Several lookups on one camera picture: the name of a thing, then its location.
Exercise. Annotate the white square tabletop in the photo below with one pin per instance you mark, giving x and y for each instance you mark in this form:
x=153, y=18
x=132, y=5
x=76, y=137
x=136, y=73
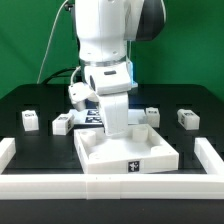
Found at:
x=140, y=150

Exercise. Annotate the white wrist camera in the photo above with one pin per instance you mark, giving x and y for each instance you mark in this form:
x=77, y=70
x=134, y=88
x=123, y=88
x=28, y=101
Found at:
x=79, y=93

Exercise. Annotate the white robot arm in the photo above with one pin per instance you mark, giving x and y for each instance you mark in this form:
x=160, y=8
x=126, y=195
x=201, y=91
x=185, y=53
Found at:
x=103, y=27

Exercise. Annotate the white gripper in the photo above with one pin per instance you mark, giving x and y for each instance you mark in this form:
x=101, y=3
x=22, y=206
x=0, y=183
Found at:
x=111, y=85

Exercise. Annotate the white U-shaped fence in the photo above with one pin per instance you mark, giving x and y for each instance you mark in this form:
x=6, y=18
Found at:
x=121, y=186

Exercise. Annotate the white marker sheet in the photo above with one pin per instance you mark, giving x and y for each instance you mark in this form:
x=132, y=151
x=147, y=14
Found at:
x=92, y=117

